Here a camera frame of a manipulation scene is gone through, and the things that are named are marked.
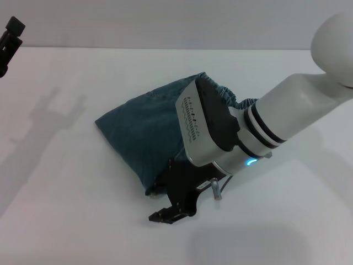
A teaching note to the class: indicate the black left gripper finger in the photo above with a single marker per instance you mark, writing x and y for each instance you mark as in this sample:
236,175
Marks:
9,53
16,26

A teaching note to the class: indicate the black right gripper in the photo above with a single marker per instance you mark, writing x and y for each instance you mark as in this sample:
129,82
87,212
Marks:
184,185

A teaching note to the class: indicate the blue denim shorts with embroidery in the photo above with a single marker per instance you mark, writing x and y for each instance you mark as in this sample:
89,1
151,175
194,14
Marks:
138,132

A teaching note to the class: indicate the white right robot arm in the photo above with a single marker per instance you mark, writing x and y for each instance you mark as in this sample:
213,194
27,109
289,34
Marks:
289,110

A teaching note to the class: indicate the silver vented wrist box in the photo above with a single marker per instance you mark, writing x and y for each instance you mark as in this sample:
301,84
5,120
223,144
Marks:
193,124

